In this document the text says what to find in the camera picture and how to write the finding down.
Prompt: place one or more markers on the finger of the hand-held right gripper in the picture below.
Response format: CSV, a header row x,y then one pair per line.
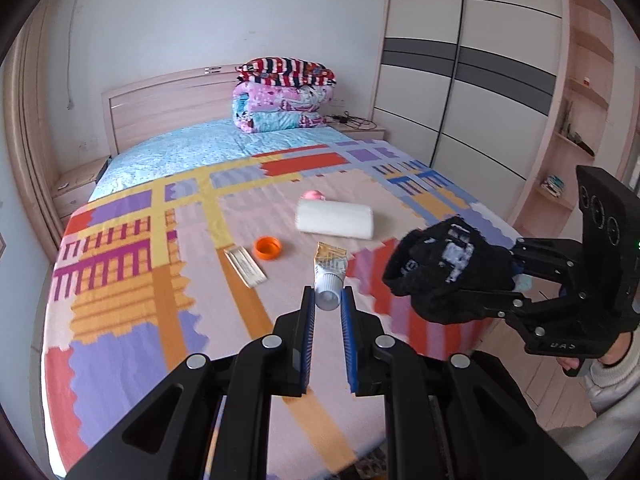
x,y
545,255
525,305

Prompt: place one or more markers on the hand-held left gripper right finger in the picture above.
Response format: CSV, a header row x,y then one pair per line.
x,y
346,345

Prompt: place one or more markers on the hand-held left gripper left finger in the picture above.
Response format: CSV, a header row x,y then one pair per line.
x,y
310,340

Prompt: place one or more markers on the toothpaste tube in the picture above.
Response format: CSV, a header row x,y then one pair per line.
x,y
330,280

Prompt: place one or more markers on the black cloth bundle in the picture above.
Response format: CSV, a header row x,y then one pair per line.
x,y
430,280

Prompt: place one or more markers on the person's right forearm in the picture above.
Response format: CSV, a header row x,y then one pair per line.
x,y
615,380

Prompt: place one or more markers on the person's right hand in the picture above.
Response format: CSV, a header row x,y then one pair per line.
x,y
617,352

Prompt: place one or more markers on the stack of books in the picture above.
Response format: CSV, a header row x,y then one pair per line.
x,y
552,185

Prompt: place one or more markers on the flat beige packet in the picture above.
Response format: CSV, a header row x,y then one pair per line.
x,y
245,266

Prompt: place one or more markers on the orange bottle cap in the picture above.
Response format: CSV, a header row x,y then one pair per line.
x,y
267,248

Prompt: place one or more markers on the white paper roll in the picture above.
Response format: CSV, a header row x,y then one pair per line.
x,y
335,219

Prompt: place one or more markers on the small pink toy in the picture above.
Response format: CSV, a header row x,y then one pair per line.
x,y
312,196

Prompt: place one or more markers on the colourful patterned bedspread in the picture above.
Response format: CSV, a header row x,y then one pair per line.
x,y
150,285

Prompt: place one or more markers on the sliding door wardrobe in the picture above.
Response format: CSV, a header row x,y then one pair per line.
x,y
475,85

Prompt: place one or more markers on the wooden corner shelf unit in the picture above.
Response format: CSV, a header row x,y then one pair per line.
x,y
590,60

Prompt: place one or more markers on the wooden nightstand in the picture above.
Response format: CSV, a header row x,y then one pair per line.
x,y
367,132
75,187

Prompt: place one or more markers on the pink folded quilt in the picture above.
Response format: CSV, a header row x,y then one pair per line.
x,y
277,110

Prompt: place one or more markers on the striped folded blanket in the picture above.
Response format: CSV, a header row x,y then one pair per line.
x,y
285,72

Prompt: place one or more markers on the wooden bed headboard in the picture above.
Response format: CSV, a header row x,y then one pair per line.
x,y
165,105

